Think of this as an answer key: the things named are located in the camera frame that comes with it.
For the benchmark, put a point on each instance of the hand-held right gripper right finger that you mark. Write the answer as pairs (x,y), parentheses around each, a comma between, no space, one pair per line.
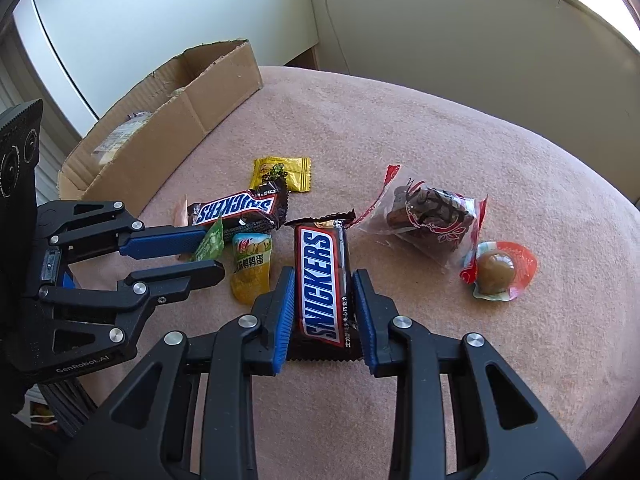
(365,325)

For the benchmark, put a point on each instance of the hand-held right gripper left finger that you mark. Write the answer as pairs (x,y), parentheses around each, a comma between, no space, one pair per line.
(282,320)

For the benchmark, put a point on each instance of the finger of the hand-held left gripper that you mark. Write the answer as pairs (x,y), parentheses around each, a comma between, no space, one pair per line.
(160,244)
(190,277)

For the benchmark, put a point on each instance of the small green snack packet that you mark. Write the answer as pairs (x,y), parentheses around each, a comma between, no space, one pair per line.
(212,242)

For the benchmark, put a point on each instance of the brown chocolate bar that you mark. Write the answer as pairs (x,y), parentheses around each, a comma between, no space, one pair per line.
(230,210)
(320,285)

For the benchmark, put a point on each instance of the yellow-green egg packet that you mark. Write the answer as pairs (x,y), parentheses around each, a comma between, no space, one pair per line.
(250,275)

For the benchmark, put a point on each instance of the cardboard box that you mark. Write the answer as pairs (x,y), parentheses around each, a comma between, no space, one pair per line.
(165,130)

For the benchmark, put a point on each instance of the red clear cake packet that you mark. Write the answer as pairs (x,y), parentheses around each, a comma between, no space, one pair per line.
(425,215)

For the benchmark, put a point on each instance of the yellow snack packet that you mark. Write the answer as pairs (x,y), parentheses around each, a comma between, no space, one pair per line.
(280,175)

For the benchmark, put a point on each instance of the orange round egg packet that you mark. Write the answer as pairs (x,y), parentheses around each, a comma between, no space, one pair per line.
(495,270)

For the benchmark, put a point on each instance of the pink blanket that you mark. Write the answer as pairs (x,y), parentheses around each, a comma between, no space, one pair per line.
(525,185)

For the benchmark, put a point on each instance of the white cabinet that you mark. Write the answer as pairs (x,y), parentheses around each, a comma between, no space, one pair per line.
(150,20)

